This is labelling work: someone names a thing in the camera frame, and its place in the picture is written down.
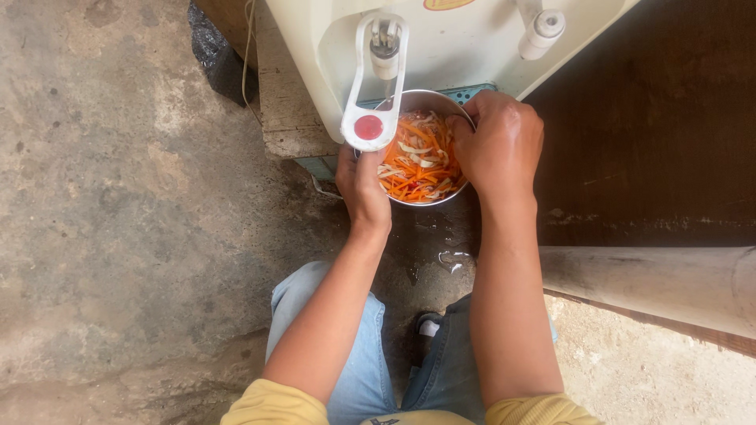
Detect person's left hand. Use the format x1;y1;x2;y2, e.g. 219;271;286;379
335;144;393;236

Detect person's right hand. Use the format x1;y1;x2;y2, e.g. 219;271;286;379
445;90;545;205

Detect round steel bowl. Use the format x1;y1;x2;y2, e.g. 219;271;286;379
354;89;477;207

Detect shredded carrot salad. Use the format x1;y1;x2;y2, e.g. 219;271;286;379
378;110;467;204

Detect white tap lever red button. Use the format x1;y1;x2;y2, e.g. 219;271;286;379
341;12;410;153

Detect white water dispenser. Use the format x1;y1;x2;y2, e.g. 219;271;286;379
264;0;641;145

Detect white round tap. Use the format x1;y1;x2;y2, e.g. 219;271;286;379
519;8;567;61

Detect black plastic bag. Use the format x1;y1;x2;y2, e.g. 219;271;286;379
187;0;258;107

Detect black sandal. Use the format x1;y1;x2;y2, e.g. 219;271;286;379
410;311;444;368

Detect blue jeans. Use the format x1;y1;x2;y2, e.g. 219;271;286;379
265;261;558;425

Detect pale wooden beam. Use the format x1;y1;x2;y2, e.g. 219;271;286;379
539;246;756;341

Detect yellow shirt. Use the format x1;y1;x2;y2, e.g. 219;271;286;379
220;378;603;425

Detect white cable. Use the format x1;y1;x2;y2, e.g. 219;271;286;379
241;0;263;125

